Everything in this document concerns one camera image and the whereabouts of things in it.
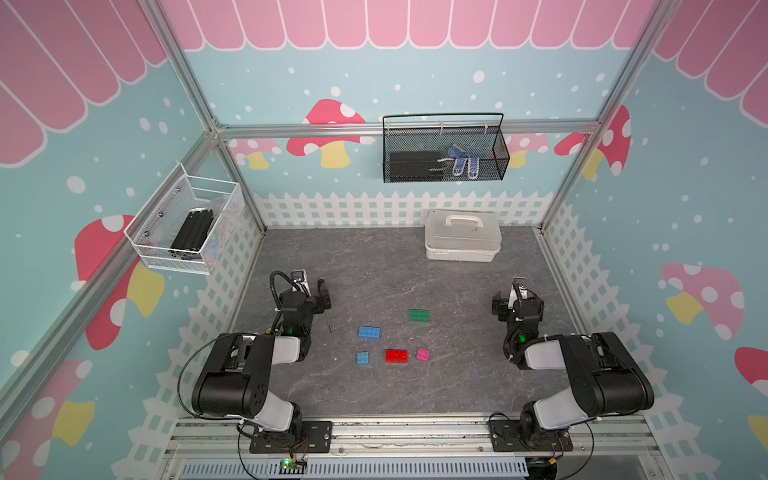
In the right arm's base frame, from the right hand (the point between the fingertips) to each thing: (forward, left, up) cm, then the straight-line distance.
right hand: (516, 292), depth 93 cm
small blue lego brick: (-18, +48, -5) cm, 51 cm away
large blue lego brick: (-10, +46, -5) cm, 47 cm away
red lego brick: (-17, +38, -6) cm, 42 cm away
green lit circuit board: (-43, +65, -10) cm, 78 cm away
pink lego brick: (-17, +30, -6) cm, 35 cm away
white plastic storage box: (+20, +15, +5) cm, 26 cm away
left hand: (+2, +64, +1) cm, 64 cm away
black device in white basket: (0, +86, +30) cm, 91 cm away
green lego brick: (-5, +31, -5) cm, 32 cm away
